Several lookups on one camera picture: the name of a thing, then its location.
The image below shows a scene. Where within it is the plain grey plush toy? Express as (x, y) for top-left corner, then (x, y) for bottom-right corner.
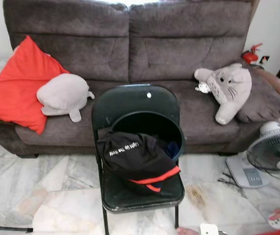
(36, 73), (95, 123)

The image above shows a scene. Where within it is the black garment with red stripes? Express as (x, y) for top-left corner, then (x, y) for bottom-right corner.
(97, 130), (182, 196)

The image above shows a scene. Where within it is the grey-brown throw pillow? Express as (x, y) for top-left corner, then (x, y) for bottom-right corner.
(235, 69), (280, 123)

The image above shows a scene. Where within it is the grey-brown fabric sofa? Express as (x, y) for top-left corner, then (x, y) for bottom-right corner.
(0, 0), (280, 158)

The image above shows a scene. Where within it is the person's bare foot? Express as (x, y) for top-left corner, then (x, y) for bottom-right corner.
(177, 226), (200, 235)

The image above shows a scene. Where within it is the white floor fan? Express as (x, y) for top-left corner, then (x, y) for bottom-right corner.
(226, 121), (280, 189)

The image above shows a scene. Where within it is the black round laundry basket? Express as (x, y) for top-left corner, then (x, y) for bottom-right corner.
(109, 111), (185, 162)

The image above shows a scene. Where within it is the red fire extinguisher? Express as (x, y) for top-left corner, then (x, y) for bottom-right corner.
(241, 43), (264, 65)

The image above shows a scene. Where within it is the blue cloth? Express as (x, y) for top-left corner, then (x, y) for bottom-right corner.
(164, 141), (181, 160)

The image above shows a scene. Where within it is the red cushion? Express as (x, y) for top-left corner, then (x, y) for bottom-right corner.
(0, 35), (71, 135)

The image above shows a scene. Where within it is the grey Totoro plush toy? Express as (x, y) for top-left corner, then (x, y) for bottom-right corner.
(194, 63), (253, 125)

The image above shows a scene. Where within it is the white power plug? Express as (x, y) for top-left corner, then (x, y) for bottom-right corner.
(269, 218), (280, 230)

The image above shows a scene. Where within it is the dark folding chair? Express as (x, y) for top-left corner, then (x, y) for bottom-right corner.
(91, 84), (185, 235)

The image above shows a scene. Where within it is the thin black bar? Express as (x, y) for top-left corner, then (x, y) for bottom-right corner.
(0, 225), (33, 233)

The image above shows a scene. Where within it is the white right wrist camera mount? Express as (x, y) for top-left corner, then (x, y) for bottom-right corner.
(200, 223), (219, 235)

